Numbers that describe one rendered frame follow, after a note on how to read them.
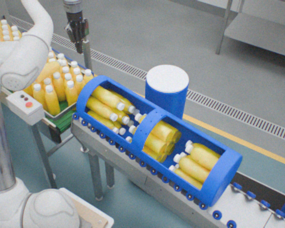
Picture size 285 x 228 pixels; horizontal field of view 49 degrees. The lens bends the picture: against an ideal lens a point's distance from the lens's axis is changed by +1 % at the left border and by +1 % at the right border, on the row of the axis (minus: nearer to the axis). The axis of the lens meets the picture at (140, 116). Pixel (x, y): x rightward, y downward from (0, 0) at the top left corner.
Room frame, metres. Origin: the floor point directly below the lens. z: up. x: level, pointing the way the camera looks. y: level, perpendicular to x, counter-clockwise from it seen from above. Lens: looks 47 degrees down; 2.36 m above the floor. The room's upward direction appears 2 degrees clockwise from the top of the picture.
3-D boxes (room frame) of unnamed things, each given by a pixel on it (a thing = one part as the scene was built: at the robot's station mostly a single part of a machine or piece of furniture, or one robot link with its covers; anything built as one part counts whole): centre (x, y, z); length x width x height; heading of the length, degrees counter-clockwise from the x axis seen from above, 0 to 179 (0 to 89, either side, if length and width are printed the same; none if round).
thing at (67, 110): (1.42, 0.39, 0.96); 0.40 x 0.01 x 0.03; 142
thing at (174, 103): (1.60, -0.17, 0.59); 0.28 x 0.28 x 0.88
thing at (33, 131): (1.27, 0.66, 0.50); 0.04 x 0.04 x 1.00; 52
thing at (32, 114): (1.27, 0.66, 1.05); 0.20 x 0.10 x 0.10; 52
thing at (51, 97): (1.38, 0.55, 1.00); 0.07 x 0.07 x 0.19
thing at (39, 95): (1.39, 0.62, 1.00); 0.07 x 0.07 x 0.19
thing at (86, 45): (1.89, 0.40, 0.55); 0.04 x 0.04 x 1.10; 52
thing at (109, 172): (1.38, 0.23, 0.31); 0.06 x 0.06 x 0.63; 52
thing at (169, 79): (1.60, -0.17, 1.03); 0.28 x 0.28 x 0.01
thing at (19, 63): (0.78, 0.38, 1.74); 0.18 x 0.14 x 0.13; 175
